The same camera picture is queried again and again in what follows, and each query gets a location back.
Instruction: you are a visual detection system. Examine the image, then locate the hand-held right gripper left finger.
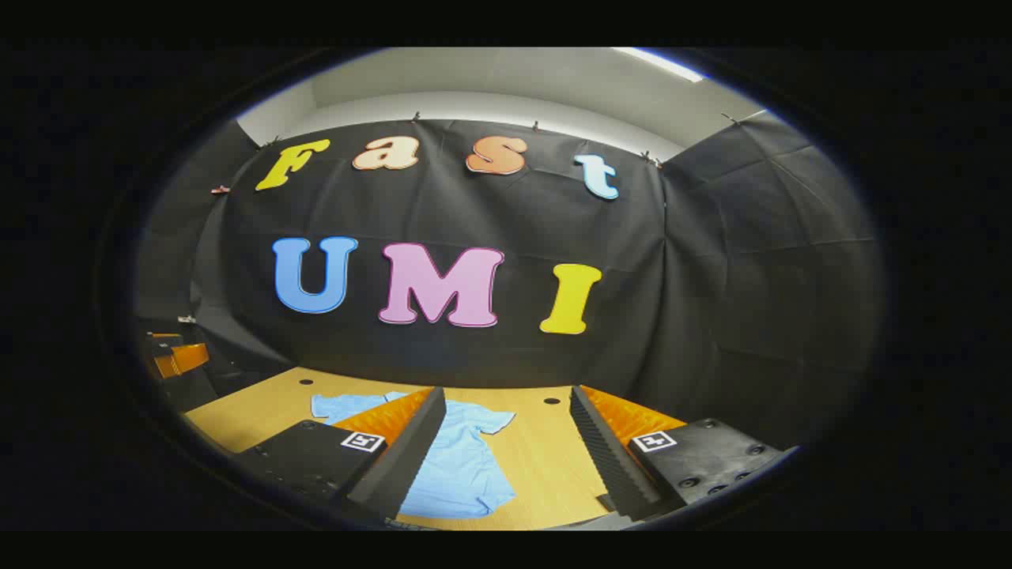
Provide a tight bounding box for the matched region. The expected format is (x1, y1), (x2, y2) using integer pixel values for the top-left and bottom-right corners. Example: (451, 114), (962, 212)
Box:
(233, 386), (447, 526)

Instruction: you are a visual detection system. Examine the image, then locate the light blue T-shirt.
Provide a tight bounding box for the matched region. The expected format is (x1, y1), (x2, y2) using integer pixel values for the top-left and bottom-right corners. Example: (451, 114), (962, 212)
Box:
(310, 391), (517, 520)

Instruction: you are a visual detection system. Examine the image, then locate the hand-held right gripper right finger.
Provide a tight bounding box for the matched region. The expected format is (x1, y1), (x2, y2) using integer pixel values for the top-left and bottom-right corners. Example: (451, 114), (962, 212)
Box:
(569, 385), (791, 522)

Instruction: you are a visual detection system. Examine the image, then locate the black backdrop cloth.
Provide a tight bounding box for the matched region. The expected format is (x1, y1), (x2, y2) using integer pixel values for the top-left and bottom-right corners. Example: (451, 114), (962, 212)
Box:
(134, 111), (886, 451)

